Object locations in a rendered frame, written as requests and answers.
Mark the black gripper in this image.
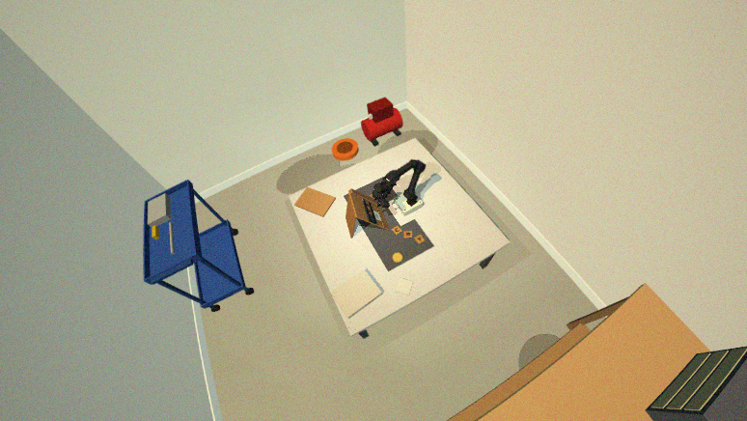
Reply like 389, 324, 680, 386
377, 191, 391, 208

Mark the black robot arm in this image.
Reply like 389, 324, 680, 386
373, 159, 426, 207

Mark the tan flat rectangular card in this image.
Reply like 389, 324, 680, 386
294, 187, 336, 217

